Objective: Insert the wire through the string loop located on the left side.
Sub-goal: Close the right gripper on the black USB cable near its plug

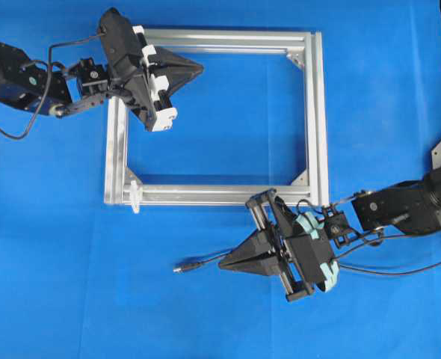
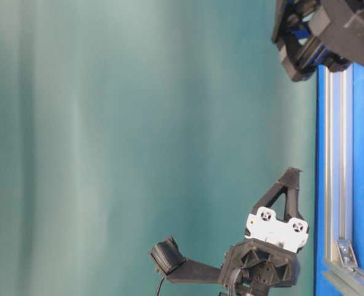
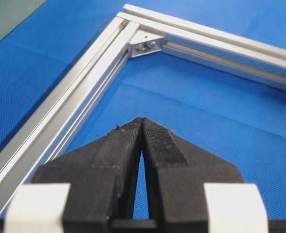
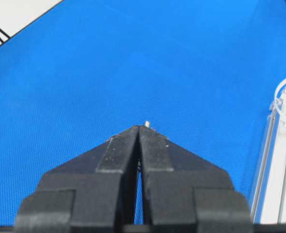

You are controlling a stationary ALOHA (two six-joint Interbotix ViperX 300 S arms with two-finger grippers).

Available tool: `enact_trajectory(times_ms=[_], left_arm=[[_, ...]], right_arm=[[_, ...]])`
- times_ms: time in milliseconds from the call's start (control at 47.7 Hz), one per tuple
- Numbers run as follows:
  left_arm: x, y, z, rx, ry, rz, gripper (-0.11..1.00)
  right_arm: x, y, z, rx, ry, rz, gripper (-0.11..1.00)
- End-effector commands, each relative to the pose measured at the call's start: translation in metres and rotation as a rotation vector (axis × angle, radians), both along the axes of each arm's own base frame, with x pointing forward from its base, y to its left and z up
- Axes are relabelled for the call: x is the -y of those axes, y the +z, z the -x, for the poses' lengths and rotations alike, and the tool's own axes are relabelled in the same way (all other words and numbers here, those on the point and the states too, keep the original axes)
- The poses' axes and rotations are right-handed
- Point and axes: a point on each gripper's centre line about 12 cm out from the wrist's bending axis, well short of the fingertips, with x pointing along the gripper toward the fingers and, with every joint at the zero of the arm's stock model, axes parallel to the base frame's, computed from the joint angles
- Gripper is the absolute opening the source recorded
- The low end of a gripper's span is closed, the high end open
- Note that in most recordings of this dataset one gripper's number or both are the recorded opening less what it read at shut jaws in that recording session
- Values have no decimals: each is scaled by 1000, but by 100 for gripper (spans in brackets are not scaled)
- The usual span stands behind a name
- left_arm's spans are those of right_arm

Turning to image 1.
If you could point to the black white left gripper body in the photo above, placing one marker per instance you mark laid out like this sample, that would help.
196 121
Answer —
127 53

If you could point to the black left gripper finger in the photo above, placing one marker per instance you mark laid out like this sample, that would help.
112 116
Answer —
176 65
167 86

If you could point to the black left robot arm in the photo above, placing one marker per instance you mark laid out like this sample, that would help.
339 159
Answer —
52 89

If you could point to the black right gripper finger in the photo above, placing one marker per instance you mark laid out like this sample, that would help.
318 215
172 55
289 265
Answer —
258 245
265 267

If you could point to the silver aluminium extrusion frame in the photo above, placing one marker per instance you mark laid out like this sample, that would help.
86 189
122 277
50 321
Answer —
303 48

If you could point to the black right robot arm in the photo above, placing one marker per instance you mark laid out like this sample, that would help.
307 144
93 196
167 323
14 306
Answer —
412 207

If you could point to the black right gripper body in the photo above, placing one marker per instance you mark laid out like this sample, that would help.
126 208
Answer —
305 258

